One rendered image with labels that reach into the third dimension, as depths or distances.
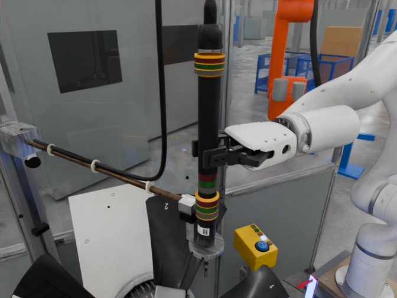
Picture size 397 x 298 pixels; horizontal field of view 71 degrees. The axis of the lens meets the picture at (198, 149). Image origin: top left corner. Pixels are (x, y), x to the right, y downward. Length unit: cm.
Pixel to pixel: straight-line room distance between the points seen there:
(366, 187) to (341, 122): 49
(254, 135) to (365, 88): 28
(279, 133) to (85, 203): 66
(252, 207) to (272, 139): 125
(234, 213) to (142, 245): 81
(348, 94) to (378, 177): 42
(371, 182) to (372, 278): 34
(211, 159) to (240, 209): 123
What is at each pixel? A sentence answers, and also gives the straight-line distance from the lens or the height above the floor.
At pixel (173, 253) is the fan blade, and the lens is 74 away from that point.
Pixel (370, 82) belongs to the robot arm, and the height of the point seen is 175.
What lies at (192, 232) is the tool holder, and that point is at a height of 149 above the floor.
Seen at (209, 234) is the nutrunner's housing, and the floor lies 150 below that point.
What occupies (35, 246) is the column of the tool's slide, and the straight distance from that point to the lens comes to 121.
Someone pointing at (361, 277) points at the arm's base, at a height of 105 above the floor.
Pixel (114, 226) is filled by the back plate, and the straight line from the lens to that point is 94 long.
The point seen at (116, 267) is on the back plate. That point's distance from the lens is 95.
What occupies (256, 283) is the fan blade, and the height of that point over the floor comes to 118.
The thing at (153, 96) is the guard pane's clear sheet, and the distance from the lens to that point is 116.
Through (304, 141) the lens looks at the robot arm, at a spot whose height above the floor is 166.
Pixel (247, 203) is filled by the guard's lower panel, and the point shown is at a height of 88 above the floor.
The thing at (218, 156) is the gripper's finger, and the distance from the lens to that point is 43.
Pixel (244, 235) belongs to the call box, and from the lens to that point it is 118.
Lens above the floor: 187
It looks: 26 degrees down
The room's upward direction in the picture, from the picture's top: straight up
